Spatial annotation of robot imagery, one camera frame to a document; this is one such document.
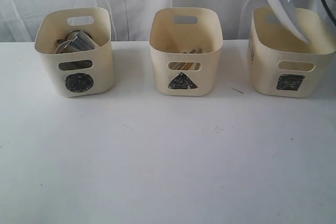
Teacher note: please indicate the white square plate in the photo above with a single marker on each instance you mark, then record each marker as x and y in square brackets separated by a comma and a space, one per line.
[296, 16]

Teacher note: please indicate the cream bin with triangle mark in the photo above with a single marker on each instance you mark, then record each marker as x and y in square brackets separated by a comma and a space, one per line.
[180, 29]

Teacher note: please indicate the steel mug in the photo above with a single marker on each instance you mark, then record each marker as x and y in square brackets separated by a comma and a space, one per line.
[81, 40]

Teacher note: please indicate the long wooden chopstick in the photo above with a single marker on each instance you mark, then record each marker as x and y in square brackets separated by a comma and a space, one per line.
[184, 66]

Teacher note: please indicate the stainless steel bowl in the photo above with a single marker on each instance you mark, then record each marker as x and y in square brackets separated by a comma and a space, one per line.
[62, 48]

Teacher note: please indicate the short wooden chopstick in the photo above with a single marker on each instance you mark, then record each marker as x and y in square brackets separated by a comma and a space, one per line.
[194, 51]

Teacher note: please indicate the cream bin with square mark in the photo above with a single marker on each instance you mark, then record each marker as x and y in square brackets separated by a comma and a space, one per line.
[279, 63]

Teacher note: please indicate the cream bin with circle mark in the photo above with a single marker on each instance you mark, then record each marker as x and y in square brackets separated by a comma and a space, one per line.
[73, 83]

